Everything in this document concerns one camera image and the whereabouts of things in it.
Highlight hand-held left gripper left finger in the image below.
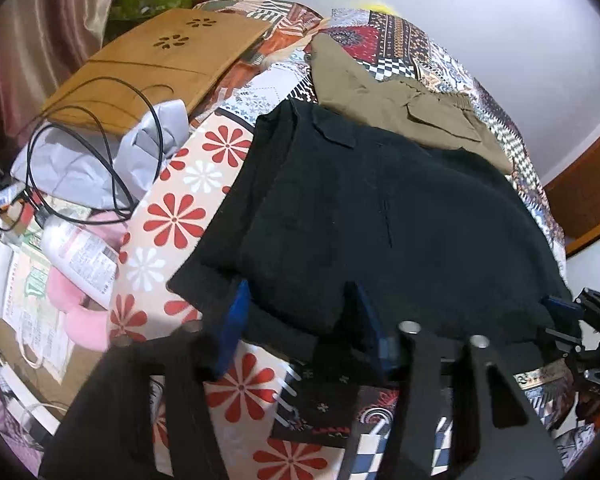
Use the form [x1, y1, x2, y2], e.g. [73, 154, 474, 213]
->
[39, 280, 251, 480]

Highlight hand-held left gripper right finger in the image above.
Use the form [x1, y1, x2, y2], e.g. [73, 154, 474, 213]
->
[340, 282, 566, 480]

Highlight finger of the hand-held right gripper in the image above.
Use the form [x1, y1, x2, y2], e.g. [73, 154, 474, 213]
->
[542, 296, 581, 318]
[542, 327, 581, 361]

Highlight black pants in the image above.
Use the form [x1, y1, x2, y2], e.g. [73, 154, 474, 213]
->
[166, 99, 576, 386]

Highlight olive pants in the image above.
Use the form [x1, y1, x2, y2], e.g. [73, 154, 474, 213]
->
[307, 32, 513, 175]

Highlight patchwork bed blanket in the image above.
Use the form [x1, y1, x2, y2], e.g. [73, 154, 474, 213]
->
[107, 0, 600, 480]

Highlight pink plush slipper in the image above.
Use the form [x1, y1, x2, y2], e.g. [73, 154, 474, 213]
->
[47, 210, 131, 353]

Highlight white plastic bottle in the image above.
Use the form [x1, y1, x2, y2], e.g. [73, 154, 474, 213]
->
[40, 215, 121, 308]

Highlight printed paper bag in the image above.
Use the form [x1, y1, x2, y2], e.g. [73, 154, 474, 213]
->
[0, 240, 76, 386]

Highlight wooden lap desk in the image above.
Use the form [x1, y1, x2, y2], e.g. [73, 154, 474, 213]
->
[42, 9, 273, 133]

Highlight striped brown curtain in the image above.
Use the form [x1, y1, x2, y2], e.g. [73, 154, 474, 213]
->
[0, 0, 116, 171]

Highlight black cable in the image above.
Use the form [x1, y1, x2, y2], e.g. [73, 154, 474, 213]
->
[27, 77, 176, 231]

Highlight yellow bed rail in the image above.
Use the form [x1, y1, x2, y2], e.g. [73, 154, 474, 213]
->
[360, 0, 406, 16]

